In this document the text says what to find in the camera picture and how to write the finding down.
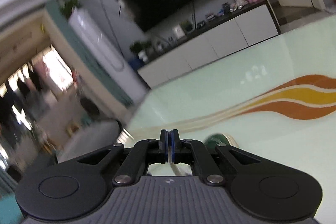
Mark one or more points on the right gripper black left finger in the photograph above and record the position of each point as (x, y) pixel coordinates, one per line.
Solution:
(82, 184)

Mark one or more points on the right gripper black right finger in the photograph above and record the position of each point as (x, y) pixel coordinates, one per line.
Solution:
(257, 185)

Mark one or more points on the green canvas sneaker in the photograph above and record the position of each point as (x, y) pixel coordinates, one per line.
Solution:
(213, 140)

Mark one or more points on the white shoelace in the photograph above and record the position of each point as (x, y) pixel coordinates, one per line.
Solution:
(169, 168)

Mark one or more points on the white standing air conditioner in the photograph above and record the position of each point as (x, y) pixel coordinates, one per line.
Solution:
(106, 55)

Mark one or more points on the potted plant in white pot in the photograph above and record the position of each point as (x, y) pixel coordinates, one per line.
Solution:
(139, 49)

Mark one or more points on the white TV cabinet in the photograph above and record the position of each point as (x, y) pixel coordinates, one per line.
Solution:
(231, 33)

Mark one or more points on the white framed photo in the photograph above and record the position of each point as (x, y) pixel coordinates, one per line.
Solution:
(178, 32)

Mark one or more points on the small green plant black pot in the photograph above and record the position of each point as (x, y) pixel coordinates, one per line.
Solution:
(187, 26)

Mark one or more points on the teal curtain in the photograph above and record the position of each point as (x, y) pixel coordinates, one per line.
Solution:
(77, 56)

